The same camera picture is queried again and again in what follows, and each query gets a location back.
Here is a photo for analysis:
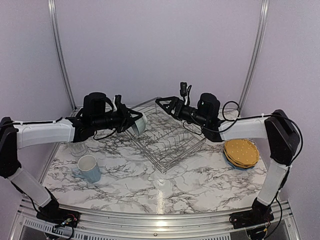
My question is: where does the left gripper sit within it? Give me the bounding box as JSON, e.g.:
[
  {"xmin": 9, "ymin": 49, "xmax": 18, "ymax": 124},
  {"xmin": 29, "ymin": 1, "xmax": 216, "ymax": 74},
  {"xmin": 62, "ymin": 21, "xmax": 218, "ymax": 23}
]
[{"xmin": 92, "ymin": 103, "xmax": 143, "ymax": 134}]

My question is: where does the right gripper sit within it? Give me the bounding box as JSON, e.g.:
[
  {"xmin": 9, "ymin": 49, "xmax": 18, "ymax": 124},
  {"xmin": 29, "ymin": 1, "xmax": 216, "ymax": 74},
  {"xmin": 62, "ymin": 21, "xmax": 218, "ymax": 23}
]
[{"xmin": 156, "ymin": 96, "xmax": 209, "ymax": 127}]

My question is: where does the white ribbed bowl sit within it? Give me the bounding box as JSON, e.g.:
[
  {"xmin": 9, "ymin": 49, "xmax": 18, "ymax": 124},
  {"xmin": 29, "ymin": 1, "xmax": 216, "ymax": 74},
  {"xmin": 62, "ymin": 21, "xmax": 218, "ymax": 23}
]
[{"xmin": 131, "ymin": 113, "xmax": 148, "ymax": 137}]

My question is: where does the clear glass back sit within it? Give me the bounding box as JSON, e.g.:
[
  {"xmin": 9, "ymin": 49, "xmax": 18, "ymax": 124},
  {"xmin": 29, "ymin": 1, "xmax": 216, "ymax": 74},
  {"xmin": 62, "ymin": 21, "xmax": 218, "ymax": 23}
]
[{"xmin": 68, "ymin": 142, "xmax": 88, "ymax": 157}]

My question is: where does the light blue mug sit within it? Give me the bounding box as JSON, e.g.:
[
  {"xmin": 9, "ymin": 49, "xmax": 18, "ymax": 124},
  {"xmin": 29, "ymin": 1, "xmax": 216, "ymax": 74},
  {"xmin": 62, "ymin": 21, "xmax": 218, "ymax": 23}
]
[{"xmin": 71, "ymin": 154, "xmax": 101, "ymax": 184}]

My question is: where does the yellow plate back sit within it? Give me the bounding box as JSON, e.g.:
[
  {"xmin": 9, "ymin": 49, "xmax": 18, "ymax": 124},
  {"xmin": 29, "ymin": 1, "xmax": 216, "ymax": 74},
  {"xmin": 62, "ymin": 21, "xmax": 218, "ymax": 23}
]
[{"xmin": 224, "ymin": 139, "xmax": 259, "ymax": 160}]

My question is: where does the yellow plate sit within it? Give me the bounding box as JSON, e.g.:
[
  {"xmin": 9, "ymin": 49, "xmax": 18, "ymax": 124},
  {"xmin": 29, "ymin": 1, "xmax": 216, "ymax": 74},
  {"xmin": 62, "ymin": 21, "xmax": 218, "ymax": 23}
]
[
  {"xmin": 224, "ymin": 139, "xmax": 259, "ymax": 160},
  {"xmin": 223, "ymin": 152, "xmax": 259, "ymax": 168}
]

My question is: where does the yellow plate front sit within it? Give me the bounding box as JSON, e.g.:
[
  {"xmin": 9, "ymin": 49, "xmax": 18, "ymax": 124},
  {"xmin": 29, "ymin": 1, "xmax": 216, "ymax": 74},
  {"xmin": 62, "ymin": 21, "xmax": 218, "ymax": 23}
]
[{"xmin": 223, "ymin": 152, "xmax": 259, "ymax": 168}]

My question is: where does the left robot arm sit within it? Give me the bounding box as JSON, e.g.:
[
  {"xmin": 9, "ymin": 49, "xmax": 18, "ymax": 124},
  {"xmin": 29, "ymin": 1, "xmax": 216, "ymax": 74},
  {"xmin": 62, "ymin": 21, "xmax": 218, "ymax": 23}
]
[{"xmin": 0, "ymin": 92, "xmax": 148, "ymax": 223}]

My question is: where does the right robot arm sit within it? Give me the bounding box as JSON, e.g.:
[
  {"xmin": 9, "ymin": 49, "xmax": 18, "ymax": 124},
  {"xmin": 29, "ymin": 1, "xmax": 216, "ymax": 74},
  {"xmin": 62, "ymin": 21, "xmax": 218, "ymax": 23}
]
[{"xmin": 155, "ymin": 93, "xmax": 303, "ymax": 229}]

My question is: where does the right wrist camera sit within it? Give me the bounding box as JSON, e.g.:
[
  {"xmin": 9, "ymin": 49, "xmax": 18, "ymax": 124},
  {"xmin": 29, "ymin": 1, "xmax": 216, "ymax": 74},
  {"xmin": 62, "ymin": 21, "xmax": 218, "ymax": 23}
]
[{"xmin": 179, "ymin": 82, "xmax": 192, "ymax": 106}]

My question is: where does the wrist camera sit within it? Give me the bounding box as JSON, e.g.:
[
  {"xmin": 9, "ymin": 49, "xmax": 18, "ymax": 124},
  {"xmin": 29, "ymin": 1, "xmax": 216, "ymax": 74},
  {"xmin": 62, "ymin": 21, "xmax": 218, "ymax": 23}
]
[
  {"xmin": 179, "ymin": 82, "xmax": 192, "ymax": 106},
  {"xmin": 112, "ymin": 94, "xmax": 122, "ymax": 112}
]

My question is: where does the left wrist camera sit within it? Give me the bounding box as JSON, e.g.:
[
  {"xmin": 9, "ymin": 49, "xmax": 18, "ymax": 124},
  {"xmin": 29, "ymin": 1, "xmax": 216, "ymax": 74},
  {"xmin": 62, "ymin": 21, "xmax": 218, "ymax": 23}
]
[{"xmin": 112, "ymin": 94, "xmax": 122, "ymax": 112}]

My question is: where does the wire dish rack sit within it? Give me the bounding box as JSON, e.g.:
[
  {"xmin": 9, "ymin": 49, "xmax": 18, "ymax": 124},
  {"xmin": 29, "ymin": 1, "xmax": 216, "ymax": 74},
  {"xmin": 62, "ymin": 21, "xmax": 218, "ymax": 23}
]
[{"xmin": 126, "ymin": 98, "xmax": 206, "ymax": 173}]

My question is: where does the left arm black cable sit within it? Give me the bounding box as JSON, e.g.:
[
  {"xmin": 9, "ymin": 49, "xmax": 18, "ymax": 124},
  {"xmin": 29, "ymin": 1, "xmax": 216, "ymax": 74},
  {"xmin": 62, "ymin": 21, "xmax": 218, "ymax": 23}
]
[{"xmin": 0, "ymin": 117, "xmax": 118, "ymax": 141}]

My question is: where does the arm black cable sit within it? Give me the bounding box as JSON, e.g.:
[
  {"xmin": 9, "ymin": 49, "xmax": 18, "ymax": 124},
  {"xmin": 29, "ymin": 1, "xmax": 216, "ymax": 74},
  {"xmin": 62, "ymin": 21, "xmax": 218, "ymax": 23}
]
[
  {"xmin": 182, "ymin": 100, "xmax": 305, "ymax": 166},
  {"xmin": 0, "ymin": 117, "xmax": 118, "ymax": 141}
]

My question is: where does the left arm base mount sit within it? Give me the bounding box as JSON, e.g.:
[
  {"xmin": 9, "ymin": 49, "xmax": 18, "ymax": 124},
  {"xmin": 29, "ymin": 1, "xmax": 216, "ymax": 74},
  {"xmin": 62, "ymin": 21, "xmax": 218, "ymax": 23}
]
[{"xmin": 36, "ymin": 208, "xmax": 80, "ymax": 228}]

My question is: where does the right aluminium post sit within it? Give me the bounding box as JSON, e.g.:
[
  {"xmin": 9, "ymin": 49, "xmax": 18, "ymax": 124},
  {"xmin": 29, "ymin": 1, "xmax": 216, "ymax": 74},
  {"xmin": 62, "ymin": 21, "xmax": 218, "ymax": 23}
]
[{"xmin": 238, "ymin": 0, "xmax": 270, "ymax": 111}]

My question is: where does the aluminium post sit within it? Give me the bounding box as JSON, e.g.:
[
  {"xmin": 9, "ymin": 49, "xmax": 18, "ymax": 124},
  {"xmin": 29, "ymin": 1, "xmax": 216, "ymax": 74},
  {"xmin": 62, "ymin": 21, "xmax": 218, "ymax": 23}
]
[
  {"xmin": 238, "ymin": 0, "xmax": 270, "ymax": 111},
  {"xmin": 47, "ymin": 0, "xmax": 77, "ymax": 111}
]

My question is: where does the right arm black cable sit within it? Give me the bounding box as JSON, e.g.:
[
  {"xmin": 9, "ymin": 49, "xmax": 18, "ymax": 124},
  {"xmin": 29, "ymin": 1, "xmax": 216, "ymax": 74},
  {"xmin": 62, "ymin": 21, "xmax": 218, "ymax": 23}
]
[{"xmin": 182, "ymin": 100, "xmax": 305, "ymax": 166}]

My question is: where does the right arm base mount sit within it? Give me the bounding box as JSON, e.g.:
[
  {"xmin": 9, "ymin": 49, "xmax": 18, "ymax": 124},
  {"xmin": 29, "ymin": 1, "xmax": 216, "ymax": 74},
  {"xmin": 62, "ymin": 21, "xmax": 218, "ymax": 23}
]
[{"xmin": 229, "ymin": 209, "xmax": 275, "ymax": 229}]

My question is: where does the left aluminium post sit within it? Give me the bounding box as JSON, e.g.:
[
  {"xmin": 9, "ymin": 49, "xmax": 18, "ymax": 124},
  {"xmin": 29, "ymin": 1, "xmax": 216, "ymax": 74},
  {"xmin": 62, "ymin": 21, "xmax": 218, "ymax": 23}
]
[{"xmin": 47, "ymin": 0, "xmax": 77, "ymax": 111}]

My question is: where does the front aluminium rail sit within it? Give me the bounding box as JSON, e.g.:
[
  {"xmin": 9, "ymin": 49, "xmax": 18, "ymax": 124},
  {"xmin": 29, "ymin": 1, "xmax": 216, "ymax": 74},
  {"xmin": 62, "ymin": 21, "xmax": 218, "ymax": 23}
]
[{"xmin": 9, "ymin": 199, "xmax": 301, "ymax": 240}]

